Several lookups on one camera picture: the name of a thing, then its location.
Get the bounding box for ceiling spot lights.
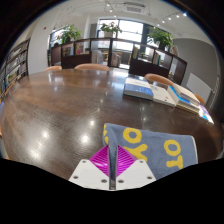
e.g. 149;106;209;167
104;0;188;25

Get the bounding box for cream book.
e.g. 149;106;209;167
172;82;201;106

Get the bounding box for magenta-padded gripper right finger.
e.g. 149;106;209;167
115;145;157;192

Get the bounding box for ceiling air conditioner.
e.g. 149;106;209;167
121;2;146;15

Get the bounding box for blue and white book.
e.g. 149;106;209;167
123;77;155;101

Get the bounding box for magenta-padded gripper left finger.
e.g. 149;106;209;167
68;144;112;192

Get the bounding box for wall bookshelf with books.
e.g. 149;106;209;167
0;38;31;101

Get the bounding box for potted green plant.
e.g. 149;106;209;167
54;24;83;45
99;21;123;39
148;28;175;51

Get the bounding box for grey towel with yellow letters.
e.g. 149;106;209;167
102;122;199;183

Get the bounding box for white wall radiator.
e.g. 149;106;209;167
185;72;213;103

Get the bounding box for purple book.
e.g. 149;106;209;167
198;103;210;117

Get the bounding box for dark cubby shelf unit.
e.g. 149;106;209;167
49;37;188;86

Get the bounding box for large window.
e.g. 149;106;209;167
97;18;148;43

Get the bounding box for colourful picture book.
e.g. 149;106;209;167
202;111;215;125

